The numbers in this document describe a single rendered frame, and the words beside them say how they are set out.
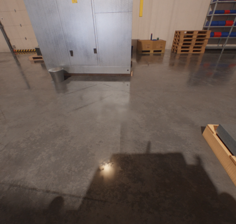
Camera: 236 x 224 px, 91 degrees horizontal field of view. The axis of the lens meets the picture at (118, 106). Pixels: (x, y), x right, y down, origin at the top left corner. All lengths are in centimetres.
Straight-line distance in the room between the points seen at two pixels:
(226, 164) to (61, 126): 168
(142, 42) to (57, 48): 386
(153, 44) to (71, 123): 524
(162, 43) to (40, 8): 466
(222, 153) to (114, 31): 249
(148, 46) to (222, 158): 532
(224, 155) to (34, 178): 158
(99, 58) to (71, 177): 236
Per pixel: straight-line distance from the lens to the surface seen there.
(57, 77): 297
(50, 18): 317
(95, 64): 292
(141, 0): 350
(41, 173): 130
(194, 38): 667
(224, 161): 139
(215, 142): 145
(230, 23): 785
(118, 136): 135
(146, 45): 604
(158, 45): 619
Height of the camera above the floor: 100
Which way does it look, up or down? 33 degrees down
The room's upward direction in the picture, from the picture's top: 2 degrees counter-clockwise
